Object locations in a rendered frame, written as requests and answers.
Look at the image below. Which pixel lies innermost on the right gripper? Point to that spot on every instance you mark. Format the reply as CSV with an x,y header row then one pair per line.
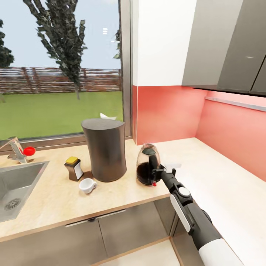
x,y
161,174

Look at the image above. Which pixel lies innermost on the coffee cup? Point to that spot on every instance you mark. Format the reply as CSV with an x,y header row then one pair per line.
x,y
87,185

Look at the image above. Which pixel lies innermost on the bottle of coffee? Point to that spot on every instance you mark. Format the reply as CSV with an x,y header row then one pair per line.
x,y
73,164

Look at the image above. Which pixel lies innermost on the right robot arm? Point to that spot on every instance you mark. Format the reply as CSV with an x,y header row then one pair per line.
x,y
212,248

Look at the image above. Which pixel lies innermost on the fixed window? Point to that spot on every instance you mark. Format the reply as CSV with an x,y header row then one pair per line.
x,y
63,61

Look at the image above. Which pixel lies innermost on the paper coffee filter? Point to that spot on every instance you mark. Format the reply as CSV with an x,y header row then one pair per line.
x,y
105,117

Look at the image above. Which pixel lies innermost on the electric kettle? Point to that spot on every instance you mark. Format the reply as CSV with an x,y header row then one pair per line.
x,y
148,155

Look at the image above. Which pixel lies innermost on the coffee maker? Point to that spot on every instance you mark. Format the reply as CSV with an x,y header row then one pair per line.
x,y
106,143

